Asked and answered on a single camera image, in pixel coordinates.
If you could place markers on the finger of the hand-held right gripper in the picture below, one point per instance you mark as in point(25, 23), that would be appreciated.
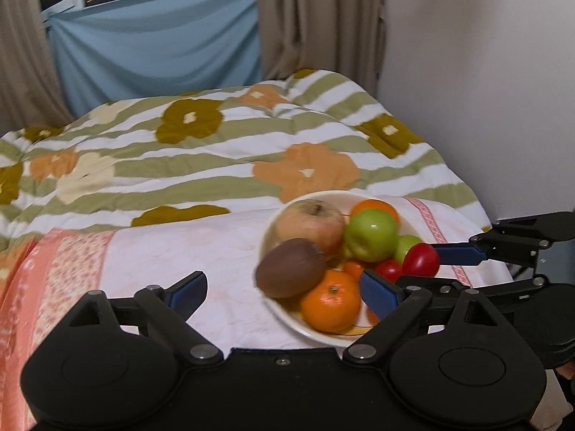
point(458, 253)
point(521, 292)

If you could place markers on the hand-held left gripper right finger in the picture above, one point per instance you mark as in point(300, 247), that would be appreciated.
point(378, 292)

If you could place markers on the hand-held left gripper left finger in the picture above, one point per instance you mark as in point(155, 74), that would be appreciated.
point(189, 294)

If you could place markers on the small mandarin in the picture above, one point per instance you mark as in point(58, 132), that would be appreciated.
point(354, 269)

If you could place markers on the large orange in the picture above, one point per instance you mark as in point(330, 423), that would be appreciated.
point(330, 301)

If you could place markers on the small green apple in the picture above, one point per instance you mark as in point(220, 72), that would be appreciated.
point(408, 244)

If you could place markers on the large green apple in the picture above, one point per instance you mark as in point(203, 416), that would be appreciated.
point(370, 235)

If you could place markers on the brown kiwi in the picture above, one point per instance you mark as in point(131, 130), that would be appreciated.
point(289, 269)

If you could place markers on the cream oval bowl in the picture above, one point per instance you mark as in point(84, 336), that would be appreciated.
point(287, 314)

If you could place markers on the pink floral bed sheet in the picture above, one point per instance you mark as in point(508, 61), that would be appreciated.
point(179, 247)

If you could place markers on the medium orange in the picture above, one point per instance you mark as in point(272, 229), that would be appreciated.
point(375, 205)

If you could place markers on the yellow-brown russet apple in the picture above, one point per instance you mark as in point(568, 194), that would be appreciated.
point(310, 226)

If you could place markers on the green striped flower quilt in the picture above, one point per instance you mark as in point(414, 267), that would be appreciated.
point(202, 161)

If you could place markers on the blue cloth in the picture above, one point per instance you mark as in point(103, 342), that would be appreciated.
point(152, 45)

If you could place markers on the beige curtain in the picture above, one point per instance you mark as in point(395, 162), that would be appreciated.
point(24, 63)
point(319, 22)

